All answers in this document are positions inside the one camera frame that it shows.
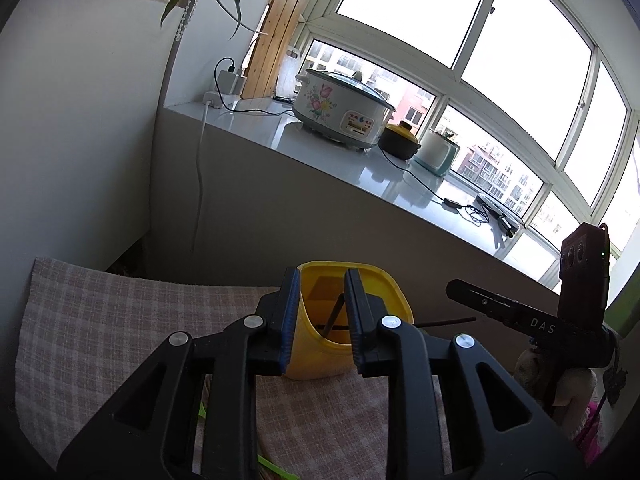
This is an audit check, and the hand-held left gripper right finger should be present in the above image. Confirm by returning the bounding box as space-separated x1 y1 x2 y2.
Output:
344 268 596 480

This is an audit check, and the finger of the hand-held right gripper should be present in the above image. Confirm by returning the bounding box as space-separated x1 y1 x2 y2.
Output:
446 280 522 328

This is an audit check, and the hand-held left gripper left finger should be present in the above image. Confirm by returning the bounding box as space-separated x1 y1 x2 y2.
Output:
57 266 301 480

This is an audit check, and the yellow plastic utensil container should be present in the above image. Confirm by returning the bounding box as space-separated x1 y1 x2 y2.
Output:
285 260 415 381

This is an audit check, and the person's right hand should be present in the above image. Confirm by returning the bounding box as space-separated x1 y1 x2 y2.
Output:
515 347 599 441

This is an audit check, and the black device on sill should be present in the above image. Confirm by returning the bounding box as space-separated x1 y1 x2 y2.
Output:
475 192 521 239

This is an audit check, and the white windowsill counter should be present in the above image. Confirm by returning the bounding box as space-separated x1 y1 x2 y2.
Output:
150 95 568 293

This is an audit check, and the mint and white kettle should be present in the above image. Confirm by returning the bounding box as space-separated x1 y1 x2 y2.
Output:
412 129 461 177

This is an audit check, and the pink checked cloth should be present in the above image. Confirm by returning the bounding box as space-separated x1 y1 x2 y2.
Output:
15 257 451 480

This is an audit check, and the brown clay pot yellow lid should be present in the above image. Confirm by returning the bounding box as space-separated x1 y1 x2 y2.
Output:
377 120 422 162

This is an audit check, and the floral white rice cooker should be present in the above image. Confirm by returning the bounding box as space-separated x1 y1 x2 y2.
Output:
291 66 398 151

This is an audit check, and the wooden plank board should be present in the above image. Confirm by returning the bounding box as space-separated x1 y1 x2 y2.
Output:
241 0 304 100

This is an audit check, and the black cable with adapter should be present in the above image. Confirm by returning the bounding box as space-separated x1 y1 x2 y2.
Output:
379 146 493 227

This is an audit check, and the black charger cable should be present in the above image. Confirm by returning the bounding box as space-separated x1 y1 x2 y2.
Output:
215 56 297 117

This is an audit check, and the white window frame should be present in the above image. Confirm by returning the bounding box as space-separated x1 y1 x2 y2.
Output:
299 0 640 293

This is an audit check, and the white beaded blind cord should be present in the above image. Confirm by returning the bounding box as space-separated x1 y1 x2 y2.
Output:
175 0 202 41

